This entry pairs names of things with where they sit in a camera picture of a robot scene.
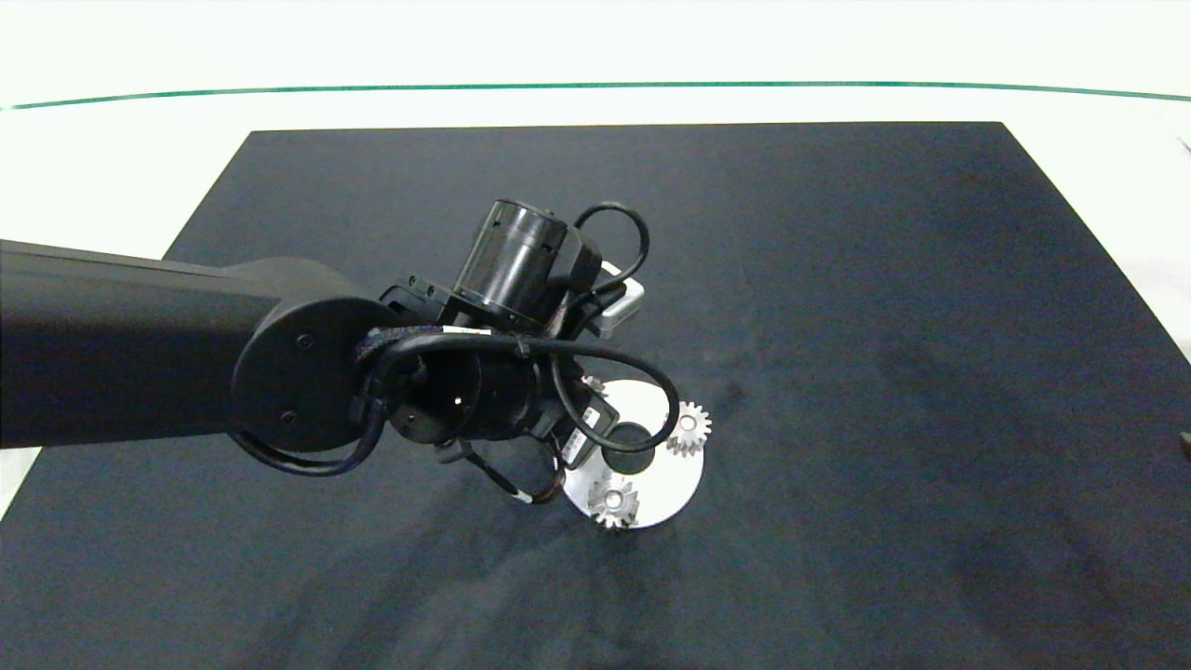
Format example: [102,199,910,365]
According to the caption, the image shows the round white plate with pins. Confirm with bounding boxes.
[563,377,705,530]

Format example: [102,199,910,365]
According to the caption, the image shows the dark rectangular work mat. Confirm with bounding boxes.
[0,121,1191,670]

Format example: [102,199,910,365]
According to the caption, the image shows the brown braided arm cable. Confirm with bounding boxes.
[461,445,567,506]

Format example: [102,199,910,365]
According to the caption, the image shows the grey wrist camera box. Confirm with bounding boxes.
[591,261,646,339]

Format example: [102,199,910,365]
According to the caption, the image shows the black camera cable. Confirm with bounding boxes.
[569,202,651,303]

